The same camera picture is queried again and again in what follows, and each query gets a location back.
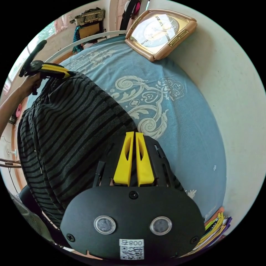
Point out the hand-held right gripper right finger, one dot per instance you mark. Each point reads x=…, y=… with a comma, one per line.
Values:
x=145, y=166

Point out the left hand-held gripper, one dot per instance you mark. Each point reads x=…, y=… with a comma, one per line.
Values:
x=32, y=67

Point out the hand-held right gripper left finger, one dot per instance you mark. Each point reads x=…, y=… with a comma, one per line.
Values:
x=124, y=164

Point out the grey black striped pants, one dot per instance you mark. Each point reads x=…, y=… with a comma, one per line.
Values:
x=70, y=124

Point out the person's left forearm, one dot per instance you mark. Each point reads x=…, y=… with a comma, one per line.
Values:
x=11, y=106

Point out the person's left hand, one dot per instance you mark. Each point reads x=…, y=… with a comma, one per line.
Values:
x=32, y=83

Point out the window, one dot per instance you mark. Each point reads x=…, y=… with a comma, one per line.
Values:
x=27, y=52

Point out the bed with blue printed sheet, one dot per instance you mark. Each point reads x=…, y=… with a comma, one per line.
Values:
x=187, y=128

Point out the dark hanging clothes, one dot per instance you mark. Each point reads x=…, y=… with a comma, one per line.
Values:
x=129, y=14

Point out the pile of clothes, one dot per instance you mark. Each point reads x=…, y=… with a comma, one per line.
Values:
x=216, y=228

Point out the person's body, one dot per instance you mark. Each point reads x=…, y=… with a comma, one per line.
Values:
x=29, y=210

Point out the cluttered wall shelf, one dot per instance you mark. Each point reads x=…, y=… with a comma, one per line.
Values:
x=89, y=20

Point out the pink square wall clock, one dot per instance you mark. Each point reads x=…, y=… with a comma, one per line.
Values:
x=161, y=34

